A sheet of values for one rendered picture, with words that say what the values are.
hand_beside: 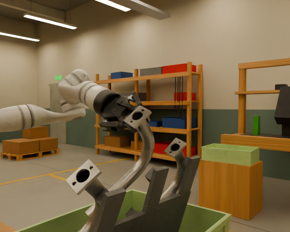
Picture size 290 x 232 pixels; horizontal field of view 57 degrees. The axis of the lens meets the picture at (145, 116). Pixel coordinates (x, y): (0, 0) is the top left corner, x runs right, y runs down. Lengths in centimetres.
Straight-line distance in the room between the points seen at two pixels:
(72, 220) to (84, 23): 859
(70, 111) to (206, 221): 66
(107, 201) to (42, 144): 704
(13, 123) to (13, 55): 1038
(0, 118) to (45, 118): 15
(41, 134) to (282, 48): 617
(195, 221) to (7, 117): 74
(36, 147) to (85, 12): 452
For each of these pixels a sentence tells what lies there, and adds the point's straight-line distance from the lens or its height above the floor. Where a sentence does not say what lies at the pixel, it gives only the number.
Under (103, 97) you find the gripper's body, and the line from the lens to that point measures 70.
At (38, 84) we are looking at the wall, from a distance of 1157.
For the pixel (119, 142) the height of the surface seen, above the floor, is 40.
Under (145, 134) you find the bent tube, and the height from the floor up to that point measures 123.
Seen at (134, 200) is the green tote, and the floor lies 92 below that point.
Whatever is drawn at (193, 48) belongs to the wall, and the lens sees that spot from 624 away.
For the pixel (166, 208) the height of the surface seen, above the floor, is 101.
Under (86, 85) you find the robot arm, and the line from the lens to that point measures 78.
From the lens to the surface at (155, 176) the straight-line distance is 64.
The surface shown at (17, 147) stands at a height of 33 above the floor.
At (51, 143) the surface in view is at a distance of 768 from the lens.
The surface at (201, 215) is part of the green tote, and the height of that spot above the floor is 93.
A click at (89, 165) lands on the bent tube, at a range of 50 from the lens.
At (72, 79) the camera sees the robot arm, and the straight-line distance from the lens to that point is 85.
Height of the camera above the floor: 130
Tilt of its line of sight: 2 degrees down
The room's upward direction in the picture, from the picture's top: straight up
